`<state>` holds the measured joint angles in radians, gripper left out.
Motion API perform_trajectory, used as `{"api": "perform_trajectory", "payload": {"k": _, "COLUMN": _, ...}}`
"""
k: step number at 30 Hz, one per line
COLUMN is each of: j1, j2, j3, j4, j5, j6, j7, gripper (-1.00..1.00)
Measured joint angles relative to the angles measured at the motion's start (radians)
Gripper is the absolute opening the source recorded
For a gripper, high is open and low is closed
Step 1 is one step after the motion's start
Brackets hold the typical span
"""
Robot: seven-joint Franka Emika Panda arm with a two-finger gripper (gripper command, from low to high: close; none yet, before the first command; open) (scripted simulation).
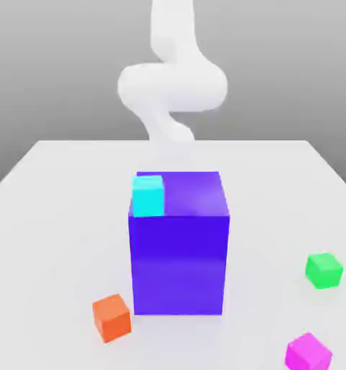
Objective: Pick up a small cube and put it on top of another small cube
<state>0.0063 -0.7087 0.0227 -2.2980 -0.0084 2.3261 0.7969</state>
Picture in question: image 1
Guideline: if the small cyan cube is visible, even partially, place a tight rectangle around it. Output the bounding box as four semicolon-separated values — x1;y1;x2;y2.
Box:
131;175;165;218

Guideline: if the small orange cube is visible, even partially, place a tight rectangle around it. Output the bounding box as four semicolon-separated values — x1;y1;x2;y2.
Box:
92;293;132;344

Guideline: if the small green cube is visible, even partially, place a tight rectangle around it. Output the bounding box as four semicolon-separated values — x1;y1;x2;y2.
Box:
304;251;345;290

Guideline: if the small magenta cube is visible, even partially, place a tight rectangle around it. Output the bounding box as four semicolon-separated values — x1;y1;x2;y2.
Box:
284;332;333;370

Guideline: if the large purple box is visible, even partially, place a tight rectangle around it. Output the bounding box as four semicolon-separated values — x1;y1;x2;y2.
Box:
127;171;230;317

